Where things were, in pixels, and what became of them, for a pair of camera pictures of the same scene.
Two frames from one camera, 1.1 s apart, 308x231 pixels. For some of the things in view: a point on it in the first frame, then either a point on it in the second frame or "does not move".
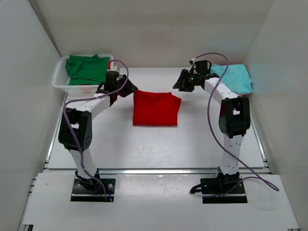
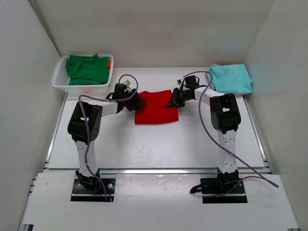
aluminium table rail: [152, 171] does not move
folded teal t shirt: [236, 76] does not move
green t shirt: [86, 70] does not move
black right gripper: [186, 80] → [179, 96]
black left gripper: [125, 86] → [132, 101]
